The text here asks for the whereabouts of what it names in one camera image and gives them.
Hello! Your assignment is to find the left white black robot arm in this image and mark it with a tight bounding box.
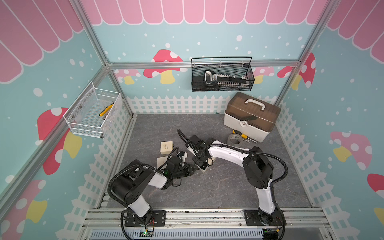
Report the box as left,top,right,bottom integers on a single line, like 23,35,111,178
108,147,197,226

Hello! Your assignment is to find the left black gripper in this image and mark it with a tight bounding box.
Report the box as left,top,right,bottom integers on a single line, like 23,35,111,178
171,163,198,180

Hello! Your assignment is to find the black wire wall basket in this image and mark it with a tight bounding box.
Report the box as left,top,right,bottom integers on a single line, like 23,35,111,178
191,57,255,92

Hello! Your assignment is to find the black mounting plate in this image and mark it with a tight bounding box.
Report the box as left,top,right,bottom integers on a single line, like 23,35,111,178
244,209,287,227
123,210,167,227

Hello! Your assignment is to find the cream tan-drawer jewelry box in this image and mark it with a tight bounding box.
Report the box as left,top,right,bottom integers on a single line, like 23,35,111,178
157,156,168,169

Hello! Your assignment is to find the brown lid white toolbox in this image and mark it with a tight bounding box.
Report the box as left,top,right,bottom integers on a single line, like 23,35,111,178
224,92,281,143

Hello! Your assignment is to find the yellow black utility knife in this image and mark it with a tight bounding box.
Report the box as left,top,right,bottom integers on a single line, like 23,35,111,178
99,104,114,117

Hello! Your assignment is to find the clear tape roll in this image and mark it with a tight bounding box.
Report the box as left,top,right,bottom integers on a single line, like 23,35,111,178
227,134,243,148

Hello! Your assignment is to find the white wire wall basket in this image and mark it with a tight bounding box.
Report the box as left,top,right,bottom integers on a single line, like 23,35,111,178
63,82,122,139

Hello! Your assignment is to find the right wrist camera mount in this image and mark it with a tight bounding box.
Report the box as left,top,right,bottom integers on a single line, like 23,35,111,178
186,135,205,155

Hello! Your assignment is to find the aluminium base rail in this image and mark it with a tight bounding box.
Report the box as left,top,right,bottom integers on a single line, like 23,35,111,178
78,208,336,240

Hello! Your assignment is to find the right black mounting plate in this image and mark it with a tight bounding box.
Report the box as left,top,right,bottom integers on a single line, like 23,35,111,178
244,209,287,227

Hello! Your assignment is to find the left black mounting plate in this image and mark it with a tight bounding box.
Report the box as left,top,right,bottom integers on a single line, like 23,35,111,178
123,210,167,227

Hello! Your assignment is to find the black socket bit set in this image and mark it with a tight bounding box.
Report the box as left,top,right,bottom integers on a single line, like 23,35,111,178
203,71,250,90

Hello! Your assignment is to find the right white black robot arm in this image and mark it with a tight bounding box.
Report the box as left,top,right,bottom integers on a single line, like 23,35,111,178
177,129,289,227

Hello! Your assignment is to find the small green circuit board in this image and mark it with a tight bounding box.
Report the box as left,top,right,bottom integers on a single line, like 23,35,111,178
140,230,154,238

